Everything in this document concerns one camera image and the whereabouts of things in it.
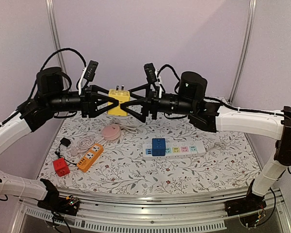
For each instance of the black power adapter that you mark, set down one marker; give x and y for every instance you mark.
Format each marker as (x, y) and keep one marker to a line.
(65, 142)

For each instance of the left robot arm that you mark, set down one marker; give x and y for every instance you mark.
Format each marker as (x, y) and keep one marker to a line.
(51, 98)

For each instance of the left aluminium post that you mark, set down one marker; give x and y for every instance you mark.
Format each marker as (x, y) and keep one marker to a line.
(54, 32)

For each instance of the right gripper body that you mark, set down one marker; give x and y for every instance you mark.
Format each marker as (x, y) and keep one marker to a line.
(152, 103)

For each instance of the white multi-socket power strip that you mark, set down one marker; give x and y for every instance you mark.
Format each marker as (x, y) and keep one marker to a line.
(176, 150)

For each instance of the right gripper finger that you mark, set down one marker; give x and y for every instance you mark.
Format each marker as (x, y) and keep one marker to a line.
(135, 92)
(139, 116)

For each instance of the red cube socket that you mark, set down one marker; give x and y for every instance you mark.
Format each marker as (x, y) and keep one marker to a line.
(61, 168)

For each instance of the orange power strip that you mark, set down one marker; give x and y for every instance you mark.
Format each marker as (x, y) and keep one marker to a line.
(90, 157)

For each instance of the aluminium front rail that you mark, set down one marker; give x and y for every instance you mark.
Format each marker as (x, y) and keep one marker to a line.
(178, 213)

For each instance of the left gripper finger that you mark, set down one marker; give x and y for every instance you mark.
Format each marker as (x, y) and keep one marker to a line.
(103, 95)
(103, 106)

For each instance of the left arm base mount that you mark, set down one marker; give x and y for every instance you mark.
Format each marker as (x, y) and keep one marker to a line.
(64, 205)

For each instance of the floral table mat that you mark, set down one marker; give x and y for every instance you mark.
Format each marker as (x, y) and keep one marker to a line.
(228, 163)

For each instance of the pink round socket hub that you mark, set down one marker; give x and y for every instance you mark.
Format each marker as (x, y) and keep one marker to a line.
(111, 132)

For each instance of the yellow cube socket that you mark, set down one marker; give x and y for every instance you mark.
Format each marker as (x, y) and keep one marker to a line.
(122, 96)

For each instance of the right aluminium post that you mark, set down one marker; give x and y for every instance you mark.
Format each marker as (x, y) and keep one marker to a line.
(244, 51)

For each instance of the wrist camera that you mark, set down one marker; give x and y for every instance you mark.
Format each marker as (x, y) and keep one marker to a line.
(153, 79)
(87, 76)

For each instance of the blue cube socket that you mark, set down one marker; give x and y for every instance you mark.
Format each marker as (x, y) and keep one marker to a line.
(158, 147)

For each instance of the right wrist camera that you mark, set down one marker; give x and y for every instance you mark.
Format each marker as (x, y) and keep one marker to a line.
(153, 79)

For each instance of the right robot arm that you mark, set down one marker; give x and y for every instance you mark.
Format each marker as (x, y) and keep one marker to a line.
(212, 115)

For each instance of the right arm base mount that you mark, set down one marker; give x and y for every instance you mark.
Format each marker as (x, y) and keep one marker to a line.
(251, 207)

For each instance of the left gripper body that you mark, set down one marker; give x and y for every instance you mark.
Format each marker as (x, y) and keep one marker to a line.
(85, 102)

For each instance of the aluminium post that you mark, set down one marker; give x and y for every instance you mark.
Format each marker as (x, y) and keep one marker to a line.
(54, 32)
(244, 51)

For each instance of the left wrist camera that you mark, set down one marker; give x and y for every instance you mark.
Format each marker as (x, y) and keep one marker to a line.
(87, 76)

